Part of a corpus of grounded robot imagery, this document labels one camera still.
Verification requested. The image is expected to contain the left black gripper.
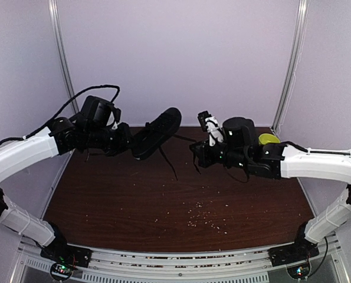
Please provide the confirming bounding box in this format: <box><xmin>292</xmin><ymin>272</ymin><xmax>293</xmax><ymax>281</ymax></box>
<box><xmin>85</xmin><ymin>121</ymin><xmax>139</xmax><ymax>156</ymax></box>

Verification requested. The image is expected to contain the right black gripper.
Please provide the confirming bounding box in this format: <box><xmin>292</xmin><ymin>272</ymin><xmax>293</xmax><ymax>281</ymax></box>
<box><xmin>189</xmin><ymin>139</ymin><xmax>249</xmax><ymax>172</ymax></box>

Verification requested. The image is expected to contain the black sneaker shoe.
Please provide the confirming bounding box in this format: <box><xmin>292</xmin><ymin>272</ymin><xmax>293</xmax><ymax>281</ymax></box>
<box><xmin>132</xmin><ymin>107</ymin><xmax>182</xmax><ymax>160</ymax></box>

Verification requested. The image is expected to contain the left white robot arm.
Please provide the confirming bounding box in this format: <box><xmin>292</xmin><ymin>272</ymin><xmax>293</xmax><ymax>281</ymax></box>
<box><xmin>0</xmin><ymin>115</ymin><xmax>137</xmax><ymax>262</ymax></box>

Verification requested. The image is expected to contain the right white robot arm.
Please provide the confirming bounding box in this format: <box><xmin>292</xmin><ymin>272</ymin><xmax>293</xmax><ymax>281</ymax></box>
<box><xmin>189</xmin><ymin>111</ymin><xmax>351</xmax><ymax>261</ymax></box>

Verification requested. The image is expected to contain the green bowl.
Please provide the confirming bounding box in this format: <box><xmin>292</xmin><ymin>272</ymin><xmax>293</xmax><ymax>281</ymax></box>
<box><xmin>258</xmin><ymin>133</ymin><xmax>281</xmax><ymax>145</ymax></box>

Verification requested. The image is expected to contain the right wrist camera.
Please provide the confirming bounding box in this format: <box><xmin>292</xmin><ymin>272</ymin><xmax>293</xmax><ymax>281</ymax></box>
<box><xmin>198</xmin><ymin>111</ymin><xmax>224</xmax><ymax>146</ymax></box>

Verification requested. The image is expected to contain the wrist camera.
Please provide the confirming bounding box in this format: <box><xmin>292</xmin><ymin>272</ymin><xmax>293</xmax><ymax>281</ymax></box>
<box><xmin>80</xmin><ymin>96</ymin><xmax>122</xmax><ymax>127</ymax></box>
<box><xmin>198</xmin><ymin>111</ymin><xmax>224</xmax><ymax>146</ymax></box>

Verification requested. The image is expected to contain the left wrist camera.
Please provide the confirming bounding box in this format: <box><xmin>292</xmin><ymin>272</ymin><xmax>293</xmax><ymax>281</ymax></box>
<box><xmin>80</xmin><ymin>96</ymin><xmax>122</xmax><ymax>127</ymax></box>

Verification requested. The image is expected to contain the front aluminium rail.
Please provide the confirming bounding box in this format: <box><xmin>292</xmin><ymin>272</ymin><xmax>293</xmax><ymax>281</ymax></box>
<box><xmin>15</xmin><ymin>232</ymin><xmax>350</xmax><ymax>283</ymax></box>

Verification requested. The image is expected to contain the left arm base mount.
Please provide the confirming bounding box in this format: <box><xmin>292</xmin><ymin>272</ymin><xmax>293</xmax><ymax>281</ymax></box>
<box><xmin>40</xmin><ymin>245</ymin><xmax>92</xmax><ymax>282</ymax></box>

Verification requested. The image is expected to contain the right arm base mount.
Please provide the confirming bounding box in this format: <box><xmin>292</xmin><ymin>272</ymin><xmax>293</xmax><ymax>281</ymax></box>
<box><xmin>268</xmin><ymin>244</ymin><xmax>319</xmax><ymax>281</ymax></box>

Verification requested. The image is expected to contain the left aluminium frame post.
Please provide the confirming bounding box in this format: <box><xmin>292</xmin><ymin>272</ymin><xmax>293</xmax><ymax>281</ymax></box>
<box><xmin>48</xmin><ymin>0</ymin><xmax>75</xmax><ymax>98</ymax></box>

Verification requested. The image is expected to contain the aluminium frame post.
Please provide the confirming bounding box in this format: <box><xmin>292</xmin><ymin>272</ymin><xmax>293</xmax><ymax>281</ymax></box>
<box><xmin>48</xmin><ymin>0</ymin><xmax>75</xmax><ymax>98</ymax></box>
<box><xmin>271</xmin><ymin>0</ymin><xmax>309</xmax><ymax>134</ymax></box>

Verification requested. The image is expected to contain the right aluminium frame post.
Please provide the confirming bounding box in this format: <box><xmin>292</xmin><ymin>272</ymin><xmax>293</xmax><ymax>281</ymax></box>
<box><xmin>271</xmin><ymin>0</ymin><xmax>309</xmax><ymax>134</ymax></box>

